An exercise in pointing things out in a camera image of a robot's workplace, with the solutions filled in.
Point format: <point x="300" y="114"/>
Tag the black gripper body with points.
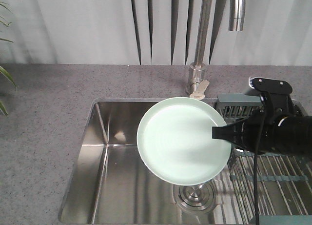
<point x="255" y="133"/>

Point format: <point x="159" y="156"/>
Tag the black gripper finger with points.
<point x="232" y="133"/>

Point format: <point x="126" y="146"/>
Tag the faucet lever handle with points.
<point x="199" y="92"/>

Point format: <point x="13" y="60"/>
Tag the light green round plate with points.
<point x="174" y="140"/>

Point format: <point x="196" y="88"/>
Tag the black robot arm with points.
<point x="286" y="135"/>

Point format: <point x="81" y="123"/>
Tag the grey-green sink dry rack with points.
<point x="284" y="182"/>

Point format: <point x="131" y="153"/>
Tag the stainless steel faucet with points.
<point x="198" y="68"/>

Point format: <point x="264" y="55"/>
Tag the steel sink drain strainer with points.
<point x="196" y="199"/>

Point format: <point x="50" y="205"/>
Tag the stainless steel sink basin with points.
<point x="111" y="185"/>

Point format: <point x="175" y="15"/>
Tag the white pleated curtain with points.
<point x="151" y="32"/>

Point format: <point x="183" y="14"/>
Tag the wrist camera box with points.
<point x="278" y="90"/>

